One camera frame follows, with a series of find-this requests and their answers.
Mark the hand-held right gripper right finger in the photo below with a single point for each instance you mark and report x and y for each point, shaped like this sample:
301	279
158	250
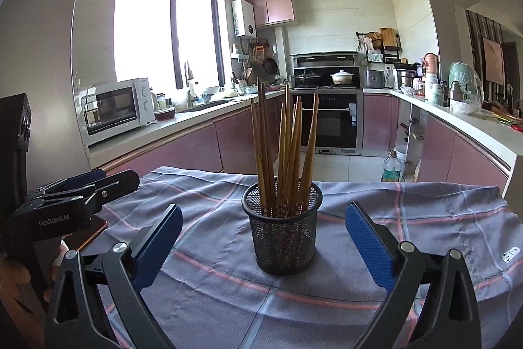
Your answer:
369	246

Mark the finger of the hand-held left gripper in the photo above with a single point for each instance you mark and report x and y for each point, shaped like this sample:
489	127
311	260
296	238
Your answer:
81	179
118	185

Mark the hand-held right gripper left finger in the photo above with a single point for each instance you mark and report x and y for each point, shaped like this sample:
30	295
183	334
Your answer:
157	246

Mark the black mesh pen holder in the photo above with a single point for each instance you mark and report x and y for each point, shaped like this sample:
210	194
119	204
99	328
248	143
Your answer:
282	246

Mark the bundle of wooden chopsticks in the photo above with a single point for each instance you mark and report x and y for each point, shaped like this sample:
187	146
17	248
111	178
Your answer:
286	152

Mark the person's left hand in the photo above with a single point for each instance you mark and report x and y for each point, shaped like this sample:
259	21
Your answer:
57	271

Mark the brown smartphone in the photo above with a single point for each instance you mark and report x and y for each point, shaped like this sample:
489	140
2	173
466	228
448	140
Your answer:
96	228

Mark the white microwave oven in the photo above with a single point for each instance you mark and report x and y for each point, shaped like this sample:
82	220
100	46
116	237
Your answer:
110	107

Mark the plastic cooking oil bottle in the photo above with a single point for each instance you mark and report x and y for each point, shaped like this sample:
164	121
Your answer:
392	169

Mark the dark red bowl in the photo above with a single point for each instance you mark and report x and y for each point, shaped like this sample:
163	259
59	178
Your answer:
165	114

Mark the pink base cabinet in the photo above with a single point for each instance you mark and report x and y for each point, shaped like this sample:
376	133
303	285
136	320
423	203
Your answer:
453	152
196	144

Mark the checked blue-grey tablecloth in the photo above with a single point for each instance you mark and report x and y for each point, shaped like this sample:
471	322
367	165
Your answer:
229	304

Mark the white bucket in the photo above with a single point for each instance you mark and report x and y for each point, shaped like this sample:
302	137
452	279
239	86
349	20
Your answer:
401	155

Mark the steel sink faucet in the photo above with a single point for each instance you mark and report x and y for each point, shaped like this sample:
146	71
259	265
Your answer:
190	87

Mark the black built-in oven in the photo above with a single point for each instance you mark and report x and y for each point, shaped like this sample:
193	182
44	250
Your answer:
339	124

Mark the dark-framed kitchen window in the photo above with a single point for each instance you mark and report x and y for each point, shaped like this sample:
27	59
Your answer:
143	26

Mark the silver rice cooker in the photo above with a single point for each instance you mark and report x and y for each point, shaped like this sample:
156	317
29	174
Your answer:
374	79

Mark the white bowl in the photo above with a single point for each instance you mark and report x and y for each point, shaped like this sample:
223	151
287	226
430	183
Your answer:
463	107

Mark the white casserole pot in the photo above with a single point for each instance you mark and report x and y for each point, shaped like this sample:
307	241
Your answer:
340	78

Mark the steel steamer pot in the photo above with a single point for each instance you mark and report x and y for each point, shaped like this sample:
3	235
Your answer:
406	78

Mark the black cooking pot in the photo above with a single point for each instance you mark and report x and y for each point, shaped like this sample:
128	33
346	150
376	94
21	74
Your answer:
307	80

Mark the pink kettle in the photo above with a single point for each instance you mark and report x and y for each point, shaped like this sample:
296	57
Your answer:
432	67

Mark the green plastic-covered appliance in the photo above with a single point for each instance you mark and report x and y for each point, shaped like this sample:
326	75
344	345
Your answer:
463	81

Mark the black range hood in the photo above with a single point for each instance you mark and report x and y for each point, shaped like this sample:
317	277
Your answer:
325	60

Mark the black hanging frying pan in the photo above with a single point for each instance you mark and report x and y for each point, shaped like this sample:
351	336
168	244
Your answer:
270	66

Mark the wooden cutting board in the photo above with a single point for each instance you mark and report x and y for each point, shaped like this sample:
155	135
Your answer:
389	37

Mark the black wall shelf rack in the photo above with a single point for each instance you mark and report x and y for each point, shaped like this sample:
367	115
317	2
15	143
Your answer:
390	54

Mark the white wall water heater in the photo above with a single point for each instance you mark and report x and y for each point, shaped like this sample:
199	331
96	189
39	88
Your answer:
244	18

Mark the brown wall picture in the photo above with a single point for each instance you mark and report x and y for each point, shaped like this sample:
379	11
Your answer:
492	60

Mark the pink wall cabinet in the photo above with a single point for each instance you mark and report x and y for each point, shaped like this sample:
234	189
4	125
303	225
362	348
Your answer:
271	5

